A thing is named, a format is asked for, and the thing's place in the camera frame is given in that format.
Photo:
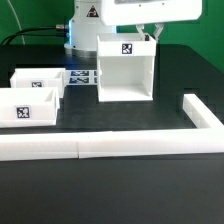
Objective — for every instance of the white drawer cabinet box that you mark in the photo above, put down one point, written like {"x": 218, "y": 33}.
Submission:
{"x": 125, "y": 67}

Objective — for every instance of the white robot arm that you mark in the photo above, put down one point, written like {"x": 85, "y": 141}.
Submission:
{"x": 92, "y": 17}

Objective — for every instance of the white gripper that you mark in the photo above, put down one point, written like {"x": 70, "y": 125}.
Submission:
{"x": 133, "y": 12}

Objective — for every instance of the white rear drawer tray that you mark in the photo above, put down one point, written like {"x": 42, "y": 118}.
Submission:
{"x": 39, "y": 77}

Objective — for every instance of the white fiducial marker sheet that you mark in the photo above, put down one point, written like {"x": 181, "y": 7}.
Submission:
{"x": 81, "y": 77}

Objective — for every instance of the white drawer tray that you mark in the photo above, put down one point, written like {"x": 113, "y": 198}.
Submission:
{"x": 39, "y": 77}
{"x": 28, "y": 107}

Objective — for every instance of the white front drawer tray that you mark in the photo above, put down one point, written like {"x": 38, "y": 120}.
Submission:
{"x": 28, "y": 107}

